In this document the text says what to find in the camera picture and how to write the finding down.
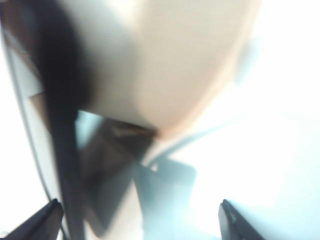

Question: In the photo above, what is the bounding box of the black smartphone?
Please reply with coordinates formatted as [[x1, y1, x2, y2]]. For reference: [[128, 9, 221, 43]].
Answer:
[[74, 114, 161, 238]]

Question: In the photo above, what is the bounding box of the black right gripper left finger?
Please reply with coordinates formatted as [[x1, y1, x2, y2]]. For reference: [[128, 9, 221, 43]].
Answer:
[[0, 198, 65, 240]]

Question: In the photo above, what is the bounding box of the beige pulp tray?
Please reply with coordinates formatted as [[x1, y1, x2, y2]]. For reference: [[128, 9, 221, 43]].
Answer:
[[67, 0, 263, 136]]

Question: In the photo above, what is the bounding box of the black charging cable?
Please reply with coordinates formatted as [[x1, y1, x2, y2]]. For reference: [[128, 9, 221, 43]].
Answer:
[[32, 0, 101, 240]]

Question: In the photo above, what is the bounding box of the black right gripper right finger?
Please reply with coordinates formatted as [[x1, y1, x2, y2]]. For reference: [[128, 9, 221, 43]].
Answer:
[[218, 199, 268, 240]]

